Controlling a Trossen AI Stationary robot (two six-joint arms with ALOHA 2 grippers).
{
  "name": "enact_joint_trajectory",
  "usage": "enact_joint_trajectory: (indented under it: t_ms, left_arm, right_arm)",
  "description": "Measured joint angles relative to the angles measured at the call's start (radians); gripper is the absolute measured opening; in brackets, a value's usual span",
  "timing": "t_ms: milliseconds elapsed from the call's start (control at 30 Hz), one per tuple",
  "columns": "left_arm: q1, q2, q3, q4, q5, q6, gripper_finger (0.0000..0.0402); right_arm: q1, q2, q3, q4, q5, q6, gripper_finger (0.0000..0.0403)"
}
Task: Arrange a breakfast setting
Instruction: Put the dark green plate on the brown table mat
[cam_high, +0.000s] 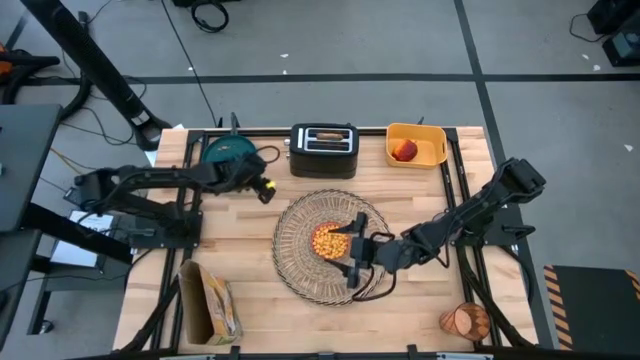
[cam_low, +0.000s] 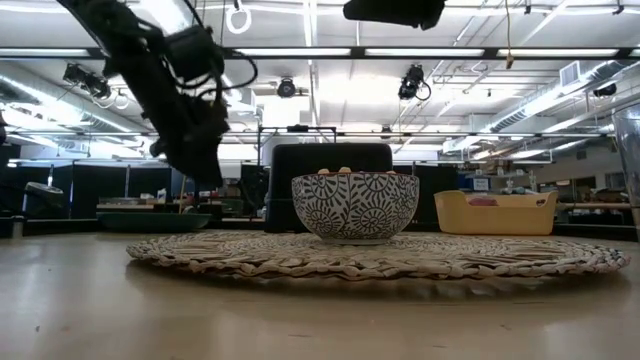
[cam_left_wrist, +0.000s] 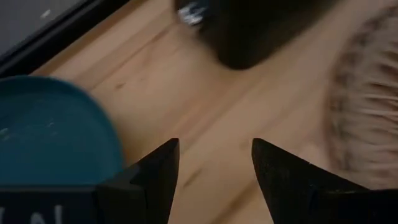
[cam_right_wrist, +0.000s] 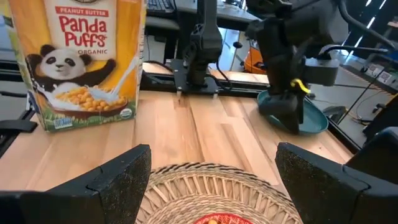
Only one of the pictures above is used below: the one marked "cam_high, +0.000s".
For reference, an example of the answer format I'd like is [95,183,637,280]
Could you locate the panda cereal box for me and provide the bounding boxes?
[177,258,245,347]

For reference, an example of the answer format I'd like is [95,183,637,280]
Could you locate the round woven straw placemat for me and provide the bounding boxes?
[271,188,392,307]

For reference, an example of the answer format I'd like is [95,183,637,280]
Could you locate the white paper sheet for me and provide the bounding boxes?
[49,209,115,269]

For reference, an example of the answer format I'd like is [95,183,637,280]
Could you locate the black aluminium table frame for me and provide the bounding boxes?
[112,117,546,360]

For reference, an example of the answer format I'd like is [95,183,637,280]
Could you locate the black toaster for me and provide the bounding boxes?
[287,122,361,180]

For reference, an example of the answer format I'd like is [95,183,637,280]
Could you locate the black tall pole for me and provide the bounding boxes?
[19,0,174,152]

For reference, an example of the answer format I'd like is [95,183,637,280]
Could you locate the black equipment case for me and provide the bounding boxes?
[587,0,640,69]

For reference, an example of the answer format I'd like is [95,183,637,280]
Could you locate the orange faceted tumbler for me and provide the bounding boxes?
[438,301,492,344]

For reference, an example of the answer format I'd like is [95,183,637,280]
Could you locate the teal plate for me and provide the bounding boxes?
[201,133,259,166]

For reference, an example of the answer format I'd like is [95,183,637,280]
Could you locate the red apple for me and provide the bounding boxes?
[390,138,419,163]

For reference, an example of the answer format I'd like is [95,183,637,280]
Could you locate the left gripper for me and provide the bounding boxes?
[218,152,278,205]

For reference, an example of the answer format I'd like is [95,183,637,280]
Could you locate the patterned bowl red inside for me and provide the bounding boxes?
[309,220,353,261]

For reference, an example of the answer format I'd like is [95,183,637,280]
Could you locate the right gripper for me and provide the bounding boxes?
[328,212,386,290]

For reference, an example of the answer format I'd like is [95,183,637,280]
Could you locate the yellow cereal balls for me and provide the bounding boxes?
[312,223,351,260]

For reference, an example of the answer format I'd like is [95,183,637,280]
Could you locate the black mat yellow stripes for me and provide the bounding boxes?
[543,263,640,354]

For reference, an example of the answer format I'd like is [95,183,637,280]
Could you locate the black coiled cable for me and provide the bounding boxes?
[189,0,230,34]

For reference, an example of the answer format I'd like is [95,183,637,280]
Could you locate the black desk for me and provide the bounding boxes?
[0,103,134,346]

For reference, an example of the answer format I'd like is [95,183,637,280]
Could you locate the yellow plastic basket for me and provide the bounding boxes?
[384,122,449,170]

